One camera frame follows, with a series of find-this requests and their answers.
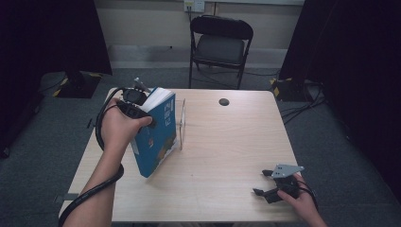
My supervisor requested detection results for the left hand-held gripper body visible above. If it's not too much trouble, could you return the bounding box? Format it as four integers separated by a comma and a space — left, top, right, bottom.
117, 77, 151, 122

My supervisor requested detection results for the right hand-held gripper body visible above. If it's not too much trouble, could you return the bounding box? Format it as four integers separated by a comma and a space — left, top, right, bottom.
270, 164, 305, 201

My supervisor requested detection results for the blue book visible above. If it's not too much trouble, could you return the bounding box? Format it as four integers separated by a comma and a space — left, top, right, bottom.
130, 87, 178, 180

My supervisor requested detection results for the person's right hand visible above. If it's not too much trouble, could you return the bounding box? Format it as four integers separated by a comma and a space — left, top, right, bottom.
277, 173, 317, 218

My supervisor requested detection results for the person's left hand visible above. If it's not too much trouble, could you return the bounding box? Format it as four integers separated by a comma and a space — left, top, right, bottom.
100, 97, 153, 153

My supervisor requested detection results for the black stand base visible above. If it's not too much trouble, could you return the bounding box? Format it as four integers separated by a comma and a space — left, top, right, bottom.
54, 70, 103, 99
270, 77, 314, 102

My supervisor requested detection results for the black folding chair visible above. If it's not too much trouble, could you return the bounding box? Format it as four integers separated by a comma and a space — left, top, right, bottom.
188, 14, 254, 91

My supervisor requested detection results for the dark curtain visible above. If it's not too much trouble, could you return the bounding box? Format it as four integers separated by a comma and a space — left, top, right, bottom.
0, 0, 113, 159
278, 0, 401, 194

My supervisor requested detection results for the grey tape strip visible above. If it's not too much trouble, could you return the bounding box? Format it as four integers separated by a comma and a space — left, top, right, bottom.
54, 193, 79, 204

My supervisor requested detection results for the right hand-held gripper cable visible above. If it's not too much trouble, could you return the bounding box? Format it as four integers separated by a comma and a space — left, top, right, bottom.
296, 180, 320, 212

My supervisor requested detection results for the hand-held gripper cable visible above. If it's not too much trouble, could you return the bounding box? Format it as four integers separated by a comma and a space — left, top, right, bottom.
58, 86, 128, 227
296, 180, 320, 212

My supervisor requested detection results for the black floor cables bundle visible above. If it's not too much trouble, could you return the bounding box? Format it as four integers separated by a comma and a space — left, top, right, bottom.
279, 84, 327, 126

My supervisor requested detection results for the left hand-held gripper cable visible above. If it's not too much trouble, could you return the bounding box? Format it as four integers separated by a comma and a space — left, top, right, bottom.
58, 86, 128, 227

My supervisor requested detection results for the white wall outlet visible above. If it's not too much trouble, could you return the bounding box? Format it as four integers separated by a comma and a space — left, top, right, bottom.
183, 0, 206, 13

